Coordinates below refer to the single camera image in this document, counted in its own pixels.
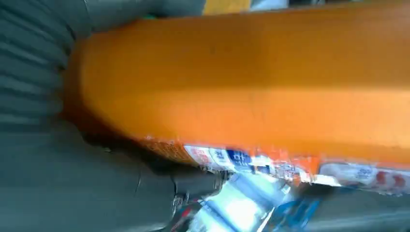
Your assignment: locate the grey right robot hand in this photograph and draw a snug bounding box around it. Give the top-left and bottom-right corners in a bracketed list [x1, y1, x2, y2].
[0, 0, 226, 232]

